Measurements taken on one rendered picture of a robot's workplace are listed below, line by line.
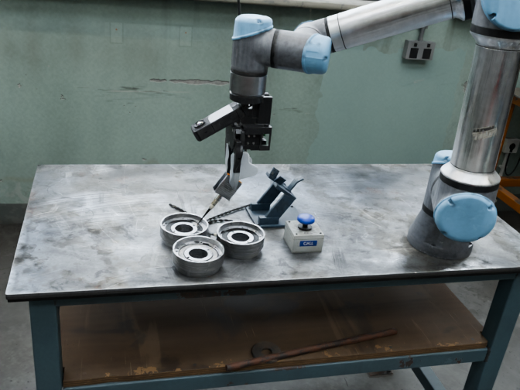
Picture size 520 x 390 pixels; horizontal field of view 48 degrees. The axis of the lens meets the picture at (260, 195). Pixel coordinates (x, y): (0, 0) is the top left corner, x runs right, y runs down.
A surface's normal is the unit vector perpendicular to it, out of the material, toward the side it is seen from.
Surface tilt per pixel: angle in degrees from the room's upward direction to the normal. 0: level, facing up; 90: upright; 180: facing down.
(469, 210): 98
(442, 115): 90
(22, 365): 0
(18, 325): 0
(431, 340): 0
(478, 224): 98
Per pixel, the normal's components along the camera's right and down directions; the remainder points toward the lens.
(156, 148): 0.23, 0.44
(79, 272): 0.10, -0.90
